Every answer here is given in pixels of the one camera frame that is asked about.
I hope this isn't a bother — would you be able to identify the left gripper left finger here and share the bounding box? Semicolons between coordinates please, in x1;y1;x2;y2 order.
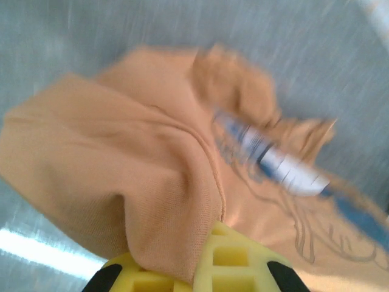
83;251;195;292

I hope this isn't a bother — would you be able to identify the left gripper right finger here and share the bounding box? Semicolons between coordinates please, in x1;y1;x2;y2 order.
193;220;308;292

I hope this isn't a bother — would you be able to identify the orange printed t-shirt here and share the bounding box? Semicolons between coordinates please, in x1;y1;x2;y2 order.
0;42;389;292

